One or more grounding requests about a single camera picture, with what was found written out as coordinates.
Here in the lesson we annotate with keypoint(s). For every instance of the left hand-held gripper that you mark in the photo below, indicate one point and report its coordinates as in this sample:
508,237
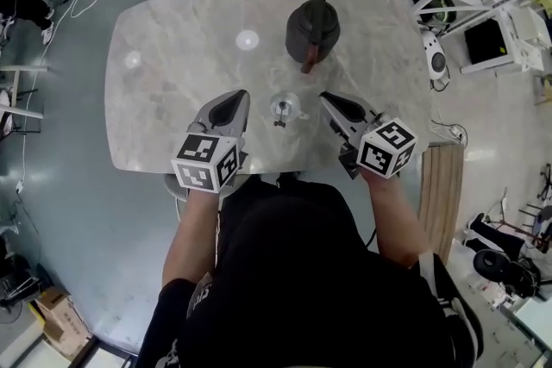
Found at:
202,161

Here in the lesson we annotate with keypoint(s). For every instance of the person's right forearm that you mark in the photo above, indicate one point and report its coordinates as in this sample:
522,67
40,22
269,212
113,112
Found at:
394,220

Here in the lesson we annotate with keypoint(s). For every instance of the person's left forearm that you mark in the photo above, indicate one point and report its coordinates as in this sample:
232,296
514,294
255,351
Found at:
190,232

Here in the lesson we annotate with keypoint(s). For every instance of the cardboard box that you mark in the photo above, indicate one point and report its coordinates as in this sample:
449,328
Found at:
60,321

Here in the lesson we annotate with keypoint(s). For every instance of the black and green helmet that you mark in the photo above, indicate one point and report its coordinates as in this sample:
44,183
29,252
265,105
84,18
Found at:
439,10

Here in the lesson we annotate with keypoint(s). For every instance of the black square box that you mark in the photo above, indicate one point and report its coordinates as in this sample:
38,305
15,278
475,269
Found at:
485,41

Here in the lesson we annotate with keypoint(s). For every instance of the white round robot device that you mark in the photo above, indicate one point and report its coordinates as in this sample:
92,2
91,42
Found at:
434,54

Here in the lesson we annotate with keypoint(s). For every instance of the wooden board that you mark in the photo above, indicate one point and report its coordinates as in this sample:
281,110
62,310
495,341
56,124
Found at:
442,202

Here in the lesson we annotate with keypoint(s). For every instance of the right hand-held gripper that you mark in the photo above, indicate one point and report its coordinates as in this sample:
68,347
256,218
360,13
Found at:
386,148

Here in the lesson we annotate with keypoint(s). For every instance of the person's black clothing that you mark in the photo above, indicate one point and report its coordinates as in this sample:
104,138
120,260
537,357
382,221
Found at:
302,280

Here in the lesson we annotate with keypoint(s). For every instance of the white metal frame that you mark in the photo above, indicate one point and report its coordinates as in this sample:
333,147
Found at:
17,99

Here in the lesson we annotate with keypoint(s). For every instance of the clear glass cup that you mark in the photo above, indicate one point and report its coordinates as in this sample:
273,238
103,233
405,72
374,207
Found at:
295,105

